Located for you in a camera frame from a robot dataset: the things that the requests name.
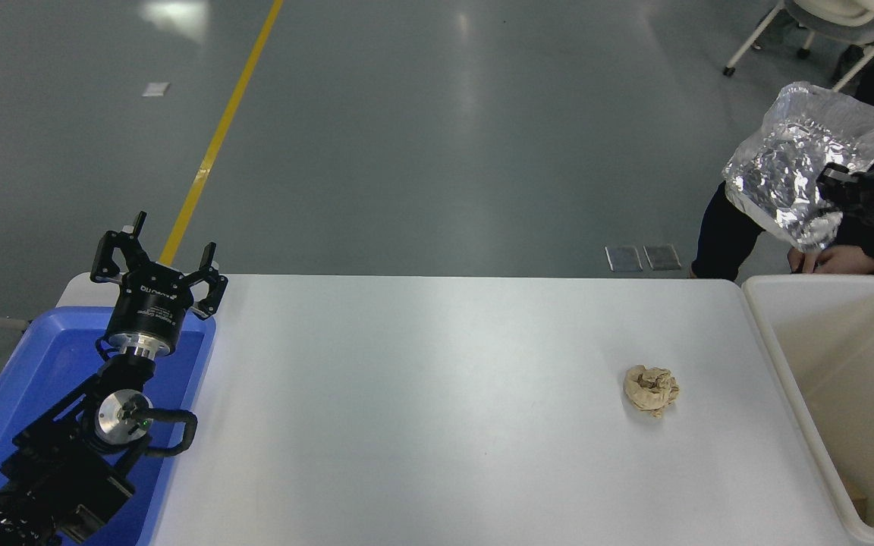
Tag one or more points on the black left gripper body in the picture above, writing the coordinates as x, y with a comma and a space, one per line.
150, 312

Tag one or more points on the silver foil tray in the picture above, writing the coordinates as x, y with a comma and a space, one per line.
793, 163

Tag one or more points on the tan paper ball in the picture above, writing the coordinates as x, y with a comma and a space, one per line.
651, 390

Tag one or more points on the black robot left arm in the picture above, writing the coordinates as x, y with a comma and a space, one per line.
65, 470

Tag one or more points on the metal floor plate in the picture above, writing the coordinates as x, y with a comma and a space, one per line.
662, 257
624, 258

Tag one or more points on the person's left hand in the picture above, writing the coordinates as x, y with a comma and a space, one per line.
850, 262

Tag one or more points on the person's right hand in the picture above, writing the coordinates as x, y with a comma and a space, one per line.
801, 262

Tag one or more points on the blue plastic tray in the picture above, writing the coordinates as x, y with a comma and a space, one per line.
42, 356

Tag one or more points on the person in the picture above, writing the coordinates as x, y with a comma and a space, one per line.
718, 227

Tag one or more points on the white wheeled chair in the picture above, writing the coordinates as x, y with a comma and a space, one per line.
839, 19

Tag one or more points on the large pale plastic bin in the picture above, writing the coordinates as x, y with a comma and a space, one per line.
854, 364

